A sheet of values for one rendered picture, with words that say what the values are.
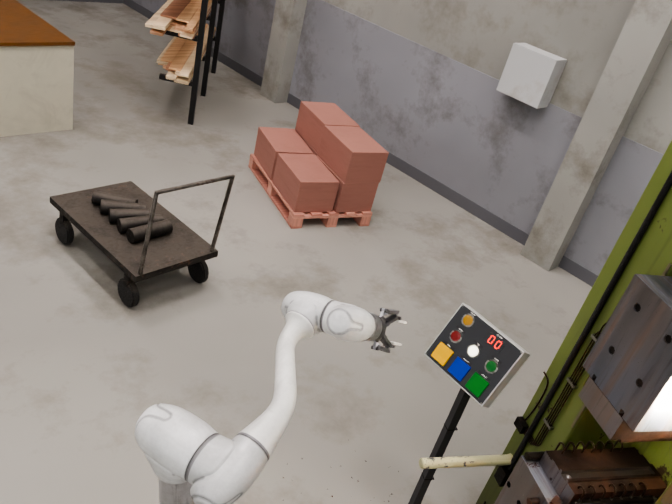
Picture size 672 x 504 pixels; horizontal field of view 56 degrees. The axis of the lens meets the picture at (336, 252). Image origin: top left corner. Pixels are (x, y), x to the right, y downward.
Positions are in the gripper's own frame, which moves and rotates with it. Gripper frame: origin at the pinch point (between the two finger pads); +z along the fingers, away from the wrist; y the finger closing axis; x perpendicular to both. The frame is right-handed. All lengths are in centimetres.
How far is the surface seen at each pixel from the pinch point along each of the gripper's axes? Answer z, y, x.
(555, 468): 56, 35, 48
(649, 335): 22, -17, 73
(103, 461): 27, 95, -147
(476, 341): 63, -3, 7
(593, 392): 40, 5, 58
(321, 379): 143, 43, -107
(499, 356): 61, 1, 18
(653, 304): 20, -27, 72
